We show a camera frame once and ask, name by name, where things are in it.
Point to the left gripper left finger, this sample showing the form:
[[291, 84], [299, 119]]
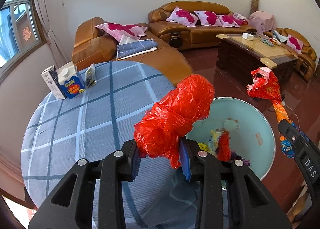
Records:
[[121, 165]]

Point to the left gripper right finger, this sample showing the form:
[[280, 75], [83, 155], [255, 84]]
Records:
[[201, 166]]

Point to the yellow plastic wrapper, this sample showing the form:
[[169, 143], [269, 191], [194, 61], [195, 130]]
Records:
[[212, 144]]

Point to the red mesh net bag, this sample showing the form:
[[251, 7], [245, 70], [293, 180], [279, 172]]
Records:
[[224, 152]]

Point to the red plastic bag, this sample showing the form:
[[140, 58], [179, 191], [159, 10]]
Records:
[[172, 117]]

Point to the red orange snack wrapper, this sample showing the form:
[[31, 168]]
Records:
[[266, 86]]

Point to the crumpled trash in basin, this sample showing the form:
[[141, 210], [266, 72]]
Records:
[[235, 157]]

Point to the teal enamel basin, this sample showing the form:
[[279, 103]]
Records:
[[251, 135]]

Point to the blue plaid tablecloth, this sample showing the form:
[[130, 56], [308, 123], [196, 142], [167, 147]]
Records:
[[96, 123]]

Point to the brown leather armchair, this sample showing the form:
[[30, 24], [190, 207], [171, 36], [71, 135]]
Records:
[[306, 62]]

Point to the small foil sachet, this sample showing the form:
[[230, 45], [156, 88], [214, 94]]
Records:
[[90, 77]]

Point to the blue white milk carton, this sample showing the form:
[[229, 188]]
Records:
[[70, 82]]

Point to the pink cushion on armchair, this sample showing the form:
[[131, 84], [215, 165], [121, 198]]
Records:
[[294, 43]]

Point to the white cardboard box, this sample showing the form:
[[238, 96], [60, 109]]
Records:
[[50, 77]]

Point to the folded blue plaid cloth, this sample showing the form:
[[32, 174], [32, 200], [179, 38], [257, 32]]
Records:
[[129, 48]]

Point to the clutter on coffee table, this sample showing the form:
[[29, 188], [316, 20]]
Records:
[[270, 41]]

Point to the dark wooden coffee table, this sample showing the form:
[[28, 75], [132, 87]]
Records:
[[239, 57]]

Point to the white tissue box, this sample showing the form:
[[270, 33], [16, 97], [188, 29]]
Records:
[[247, 36]]

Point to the brown leather long sofa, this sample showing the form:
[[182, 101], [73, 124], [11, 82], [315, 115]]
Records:
[[183, 37]]

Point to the pink cushion on chaise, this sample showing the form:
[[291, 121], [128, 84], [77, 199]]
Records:
[[117, 31]]

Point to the pink covered side object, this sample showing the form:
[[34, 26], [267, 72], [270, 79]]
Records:
[[262, 21]]

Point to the pink cushion right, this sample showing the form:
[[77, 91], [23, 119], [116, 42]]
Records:
[[227, 21]]

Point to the pink cushion middle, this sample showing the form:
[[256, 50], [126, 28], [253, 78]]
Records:
[[208, 18]]

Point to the folded pink blanket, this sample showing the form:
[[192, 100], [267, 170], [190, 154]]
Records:
[[239, 19]]

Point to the pink cushion left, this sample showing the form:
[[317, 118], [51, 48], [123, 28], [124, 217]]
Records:
[[182, 17]]

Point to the rolled brown mat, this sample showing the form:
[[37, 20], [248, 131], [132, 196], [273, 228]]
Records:
[[254, 6]]

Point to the pink curtain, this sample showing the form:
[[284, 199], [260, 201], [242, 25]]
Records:
[[42, 12]]

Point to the window with white frame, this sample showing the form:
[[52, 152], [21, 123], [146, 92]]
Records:
[[21, 33]]

